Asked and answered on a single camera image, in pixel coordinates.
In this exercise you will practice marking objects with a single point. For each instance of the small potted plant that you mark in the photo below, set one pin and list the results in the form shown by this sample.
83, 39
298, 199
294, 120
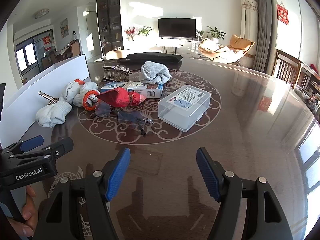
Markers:
200, 33

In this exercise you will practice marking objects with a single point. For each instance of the covered floor air conditioner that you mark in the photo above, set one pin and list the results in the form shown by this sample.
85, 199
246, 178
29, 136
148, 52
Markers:
250, 20

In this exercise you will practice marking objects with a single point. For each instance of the white television stand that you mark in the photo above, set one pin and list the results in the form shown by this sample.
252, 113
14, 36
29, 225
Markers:
172, 43

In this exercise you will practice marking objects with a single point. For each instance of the red wall hanging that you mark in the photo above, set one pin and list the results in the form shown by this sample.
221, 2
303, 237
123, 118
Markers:
282, 15

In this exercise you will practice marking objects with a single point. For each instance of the brown hair claw clip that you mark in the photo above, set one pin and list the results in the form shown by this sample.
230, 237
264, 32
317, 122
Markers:
116, 73

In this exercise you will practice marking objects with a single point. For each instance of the person's left hand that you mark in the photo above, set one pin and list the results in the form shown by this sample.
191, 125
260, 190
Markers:
28, 212

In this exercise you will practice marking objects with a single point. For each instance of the dining table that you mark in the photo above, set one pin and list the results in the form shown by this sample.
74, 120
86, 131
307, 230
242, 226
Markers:
62, 52

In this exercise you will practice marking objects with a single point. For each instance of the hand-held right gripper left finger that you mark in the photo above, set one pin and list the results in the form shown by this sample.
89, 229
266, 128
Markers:
117, 175

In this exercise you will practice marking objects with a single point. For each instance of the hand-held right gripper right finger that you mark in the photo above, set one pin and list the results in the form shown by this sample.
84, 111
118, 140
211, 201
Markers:
208, 177

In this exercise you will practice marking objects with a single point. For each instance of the brown cardboard box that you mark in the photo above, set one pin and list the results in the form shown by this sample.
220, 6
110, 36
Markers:
116, 53

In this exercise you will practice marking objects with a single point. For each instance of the clear plastic box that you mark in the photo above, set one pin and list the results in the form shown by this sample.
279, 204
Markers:
185, 110

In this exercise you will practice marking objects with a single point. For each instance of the wooden dining chair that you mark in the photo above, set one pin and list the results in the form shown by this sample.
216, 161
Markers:
44, 62
52, 56
75, 47

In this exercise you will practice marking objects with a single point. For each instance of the round ceiling lamp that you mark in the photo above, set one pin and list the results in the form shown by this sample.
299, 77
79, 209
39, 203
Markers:
41, 14

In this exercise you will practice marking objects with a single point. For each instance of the orange lounge chair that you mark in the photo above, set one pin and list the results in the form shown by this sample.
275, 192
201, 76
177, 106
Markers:
240, 45

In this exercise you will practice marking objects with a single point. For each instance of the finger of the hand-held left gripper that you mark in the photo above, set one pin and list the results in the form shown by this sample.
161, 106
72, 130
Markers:
60, 146
32, 143

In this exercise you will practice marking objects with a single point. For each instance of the grey curtain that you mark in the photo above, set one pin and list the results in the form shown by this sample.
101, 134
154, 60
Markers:
262, 17

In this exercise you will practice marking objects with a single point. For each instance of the black television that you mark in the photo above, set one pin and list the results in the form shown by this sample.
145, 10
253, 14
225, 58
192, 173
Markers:
176, 27

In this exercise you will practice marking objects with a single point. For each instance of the red door poster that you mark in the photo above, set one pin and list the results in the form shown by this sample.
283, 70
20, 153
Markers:
47, 42

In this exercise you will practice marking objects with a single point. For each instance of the green leafy plant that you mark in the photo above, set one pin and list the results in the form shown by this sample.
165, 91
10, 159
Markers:
145, 31

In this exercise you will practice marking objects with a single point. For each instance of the red plastic packet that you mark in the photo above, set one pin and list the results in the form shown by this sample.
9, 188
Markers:
112, 97

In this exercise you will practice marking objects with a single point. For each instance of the dark wooden chair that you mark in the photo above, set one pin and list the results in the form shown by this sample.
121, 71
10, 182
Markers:
307, 77
285, 67

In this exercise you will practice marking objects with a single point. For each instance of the white cardboard box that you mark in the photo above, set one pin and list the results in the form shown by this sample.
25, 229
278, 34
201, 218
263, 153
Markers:
37, 90

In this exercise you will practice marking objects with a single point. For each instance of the blue white medicine box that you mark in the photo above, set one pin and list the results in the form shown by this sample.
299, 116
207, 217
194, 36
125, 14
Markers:
140, 87

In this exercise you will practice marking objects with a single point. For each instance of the large potted plant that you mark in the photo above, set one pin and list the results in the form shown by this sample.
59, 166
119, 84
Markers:
215, 33

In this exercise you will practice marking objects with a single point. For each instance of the copper banana hair clip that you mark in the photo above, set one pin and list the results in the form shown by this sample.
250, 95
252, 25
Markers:
48, 98

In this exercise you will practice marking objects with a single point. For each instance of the clear safety glasses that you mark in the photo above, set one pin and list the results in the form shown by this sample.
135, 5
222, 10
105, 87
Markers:
125, 117

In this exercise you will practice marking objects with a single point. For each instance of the wall painting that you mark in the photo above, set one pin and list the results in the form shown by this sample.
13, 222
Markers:
64, 27

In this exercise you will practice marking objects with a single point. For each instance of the white ribbed towel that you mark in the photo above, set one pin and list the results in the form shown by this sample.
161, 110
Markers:
155, 73

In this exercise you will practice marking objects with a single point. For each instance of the dark glass cabinet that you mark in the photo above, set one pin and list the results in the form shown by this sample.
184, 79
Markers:
110, 20

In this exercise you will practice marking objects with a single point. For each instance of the red flower plant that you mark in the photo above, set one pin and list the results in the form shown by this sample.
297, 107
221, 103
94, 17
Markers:
130, 31

